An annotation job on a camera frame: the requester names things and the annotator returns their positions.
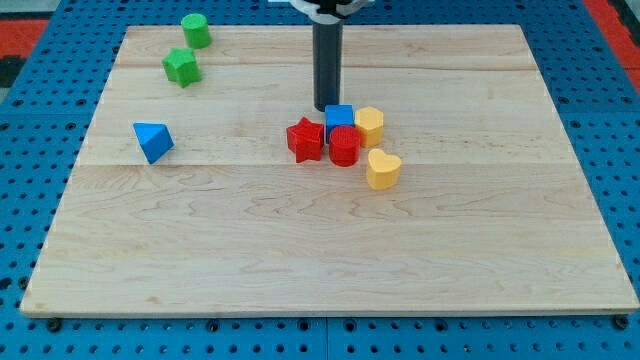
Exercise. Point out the yellow heart block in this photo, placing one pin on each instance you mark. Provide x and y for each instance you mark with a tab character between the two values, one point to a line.
382	169

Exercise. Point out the red star block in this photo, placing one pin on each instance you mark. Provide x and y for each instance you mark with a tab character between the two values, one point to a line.
306	140

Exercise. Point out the red cylinder block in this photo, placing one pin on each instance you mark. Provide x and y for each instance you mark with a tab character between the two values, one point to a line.
344	145

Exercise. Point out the blue cube block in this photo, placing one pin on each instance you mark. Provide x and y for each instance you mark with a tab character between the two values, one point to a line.
338	115

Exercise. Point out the yellow hexagon block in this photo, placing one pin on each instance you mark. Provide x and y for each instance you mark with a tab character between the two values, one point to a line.
369	121

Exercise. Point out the wooden board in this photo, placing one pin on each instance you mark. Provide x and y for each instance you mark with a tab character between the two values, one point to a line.
491	215

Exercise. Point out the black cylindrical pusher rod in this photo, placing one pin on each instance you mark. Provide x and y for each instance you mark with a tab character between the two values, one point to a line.
327	60

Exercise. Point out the blue triangular prism block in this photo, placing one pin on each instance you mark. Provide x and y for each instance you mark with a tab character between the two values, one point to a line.
154	140

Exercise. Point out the green star block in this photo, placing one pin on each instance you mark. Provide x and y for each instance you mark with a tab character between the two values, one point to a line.
181	67

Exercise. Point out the green cylinder block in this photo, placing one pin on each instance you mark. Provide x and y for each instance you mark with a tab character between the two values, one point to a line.
196	31

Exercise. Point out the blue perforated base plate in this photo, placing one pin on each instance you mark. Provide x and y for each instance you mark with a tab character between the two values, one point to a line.
49	107

